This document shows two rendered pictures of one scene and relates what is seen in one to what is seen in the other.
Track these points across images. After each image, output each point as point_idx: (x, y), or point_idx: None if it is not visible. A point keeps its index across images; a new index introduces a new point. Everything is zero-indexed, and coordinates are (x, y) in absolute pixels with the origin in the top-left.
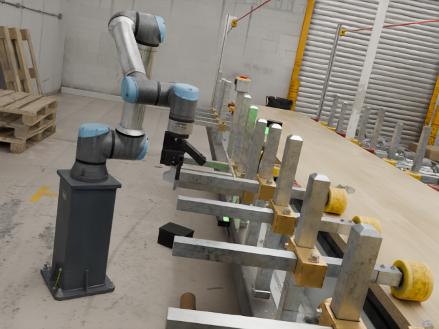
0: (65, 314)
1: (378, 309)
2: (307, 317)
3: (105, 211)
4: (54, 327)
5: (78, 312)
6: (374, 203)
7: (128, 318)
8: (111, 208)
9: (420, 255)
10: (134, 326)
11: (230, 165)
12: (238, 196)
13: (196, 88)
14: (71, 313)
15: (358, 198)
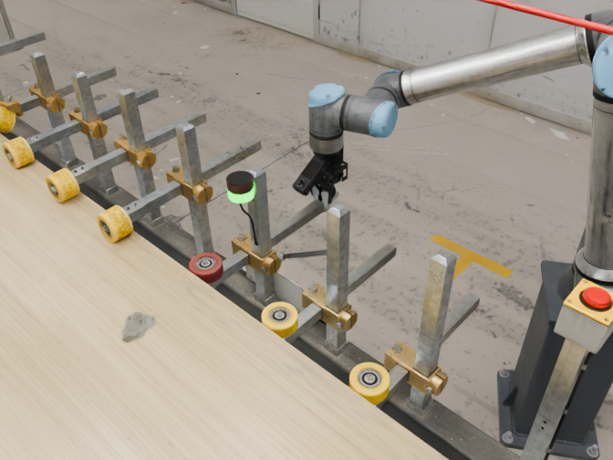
0: (463, 370)
1: None
2: None
3: (540, 338)
4: (444, 351)
5: (464, 382)
6: (77, 317)
7: None
8: (542, 342)
9: (8, 224)
10: None
11: (315, 250)
12: (280, 273)
13: (314, 93)
14: (465, 376)
15: (106, 313)
